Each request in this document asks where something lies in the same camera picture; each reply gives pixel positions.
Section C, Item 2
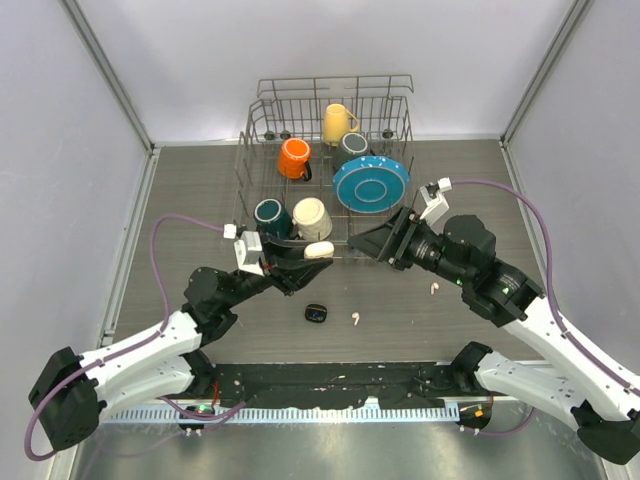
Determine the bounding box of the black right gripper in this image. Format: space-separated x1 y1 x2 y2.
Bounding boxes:
348 204 471 287

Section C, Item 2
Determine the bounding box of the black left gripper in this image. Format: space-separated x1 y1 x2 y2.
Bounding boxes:
223 233 331 309

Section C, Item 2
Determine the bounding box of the white earbud charging case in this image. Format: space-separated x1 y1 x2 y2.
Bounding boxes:
303 241 335 260

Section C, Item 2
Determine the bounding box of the black earbud charging case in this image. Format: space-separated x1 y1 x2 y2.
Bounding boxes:
304 303 328 324

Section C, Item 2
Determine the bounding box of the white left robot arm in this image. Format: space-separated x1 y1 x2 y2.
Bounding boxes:
24 231 335 460

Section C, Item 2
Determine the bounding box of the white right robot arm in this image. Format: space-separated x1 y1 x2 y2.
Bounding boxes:
348 207 639 465

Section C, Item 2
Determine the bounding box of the cream white mug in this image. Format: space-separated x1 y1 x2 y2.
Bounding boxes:
293 197 333 242

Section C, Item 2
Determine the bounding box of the dark green mug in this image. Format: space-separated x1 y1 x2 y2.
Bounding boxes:
253 198 293 239

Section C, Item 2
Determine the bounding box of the blue dotted plate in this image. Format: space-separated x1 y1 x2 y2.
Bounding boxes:
333 155 410 214

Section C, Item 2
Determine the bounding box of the orange mug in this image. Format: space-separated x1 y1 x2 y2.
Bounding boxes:
278 137 312 182

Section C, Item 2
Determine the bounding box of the grey mug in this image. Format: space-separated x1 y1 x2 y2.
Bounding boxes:
332 132 371 170

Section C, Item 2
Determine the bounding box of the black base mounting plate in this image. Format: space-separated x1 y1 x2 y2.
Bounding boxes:
170 362 489 410

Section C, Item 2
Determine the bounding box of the yellow mug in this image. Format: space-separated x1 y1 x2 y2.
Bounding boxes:
323 103 360 146

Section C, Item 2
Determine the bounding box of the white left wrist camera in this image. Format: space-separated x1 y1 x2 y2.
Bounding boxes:
223 223 265 276

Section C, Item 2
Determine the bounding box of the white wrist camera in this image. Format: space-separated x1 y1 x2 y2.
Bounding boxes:
419 177 452 226
223 223 265 276

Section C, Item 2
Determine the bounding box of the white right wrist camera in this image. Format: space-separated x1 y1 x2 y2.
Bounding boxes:
419 177 452 226

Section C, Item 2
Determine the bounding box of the grey wire dish rack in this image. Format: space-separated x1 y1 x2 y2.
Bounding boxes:
232 74 419 260

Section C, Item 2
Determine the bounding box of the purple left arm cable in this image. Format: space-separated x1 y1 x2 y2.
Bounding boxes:
23 213 249 460

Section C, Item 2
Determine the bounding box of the white slotted cable duct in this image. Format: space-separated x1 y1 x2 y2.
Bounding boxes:
106 400 460 424

